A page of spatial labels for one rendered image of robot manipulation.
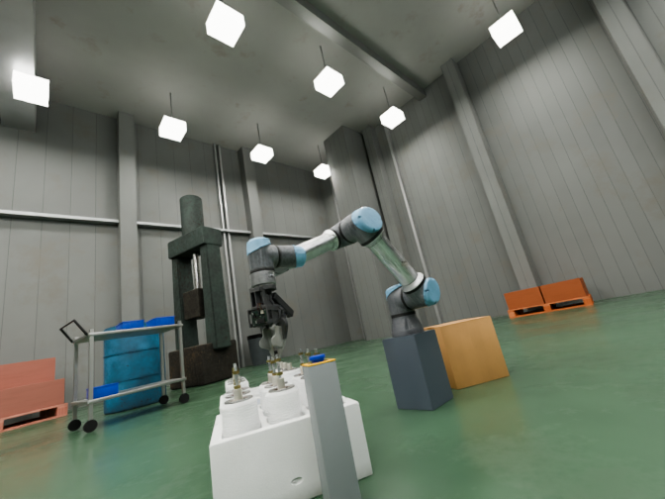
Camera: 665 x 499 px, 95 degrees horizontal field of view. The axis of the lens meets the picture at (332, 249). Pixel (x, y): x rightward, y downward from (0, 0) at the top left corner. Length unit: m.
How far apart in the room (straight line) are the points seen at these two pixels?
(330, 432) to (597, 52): 8.14
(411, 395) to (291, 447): 0.70
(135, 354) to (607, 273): 7.53
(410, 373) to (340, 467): 0.71
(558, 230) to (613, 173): 1.26
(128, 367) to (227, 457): 3.55
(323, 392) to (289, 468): 0.23
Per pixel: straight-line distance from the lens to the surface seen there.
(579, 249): 7.43
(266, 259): 0.95
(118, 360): 4.43
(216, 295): 5.48
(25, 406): 6.05
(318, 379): 0.78
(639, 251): 7.37
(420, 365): 1.41
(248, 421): 0.93
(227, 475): 0.92
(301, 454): 0.93
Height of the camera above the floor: 0.38
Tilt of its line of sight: 15 degrees up
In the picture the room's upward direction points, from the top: 12 degrees counter-clockwise
